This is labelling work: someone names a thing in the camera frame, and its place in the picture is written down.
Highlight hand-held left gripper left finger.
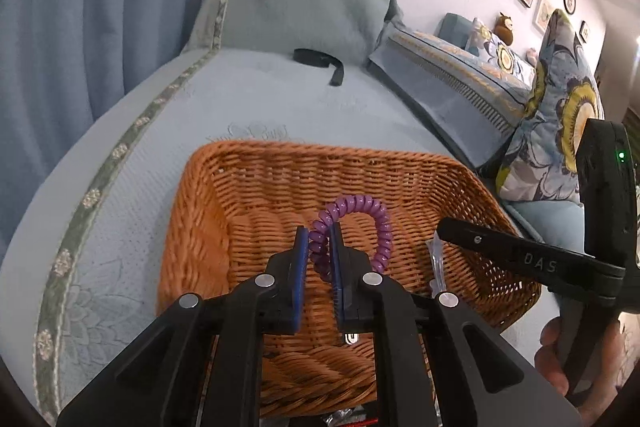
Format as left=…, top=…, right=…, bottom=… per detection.
left=56, top=226, right=311, bottom=427

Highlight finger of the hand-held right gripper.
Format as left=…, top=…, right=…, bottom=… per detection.
left=437, top=217, right=522, bottom=265

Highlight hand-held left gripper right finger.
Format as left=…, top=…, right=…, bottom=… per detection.
left=327, top=223, right=583, bottom=427

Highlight clear red items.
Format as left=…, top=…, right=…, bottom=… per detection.
left=429, top=236, right=447, bottom=299

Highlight purple coil hair tie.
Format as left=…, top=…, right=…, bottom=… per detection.
left=308, top=195, right=392, bottom=283

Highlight orange wicker basket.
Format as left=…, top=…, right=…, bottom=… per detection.
left=156, top=139, right=543, bottom=420

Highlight person's right hand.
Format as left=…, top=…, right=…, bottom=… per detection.
left=534, top=312, right=632, bottom=427

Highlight large floral pillow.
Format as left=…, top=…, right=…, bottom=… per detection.
left=495, top=9, right=604, bottom=208

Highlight small floral pillow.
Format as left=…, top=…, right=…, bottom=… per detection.
left=470, top=18, right=538, bottom=82

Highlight striped blue back cushion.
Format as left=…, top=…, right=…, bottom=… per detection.
left=367, top=17, right=533, bottom=168

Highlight brown owl plush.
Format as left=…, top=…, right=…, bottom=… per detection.
left=492, top=12, right=516, bottom=46

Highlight plain blue cushion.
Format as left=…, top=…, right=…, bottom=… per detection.
left=435, top=12, right=482, bottom=54

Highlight blue curtain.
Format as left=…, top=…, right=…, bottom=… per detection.
left=0, top=0, right=223, bottom=253

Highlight pale square picture frame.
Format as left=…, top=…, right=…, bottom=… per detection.
left=534, top=0, right=556, bottom=32

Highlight black strap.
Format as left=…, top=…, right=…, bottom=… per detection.
left=293, top=48, right=346, bottom=86

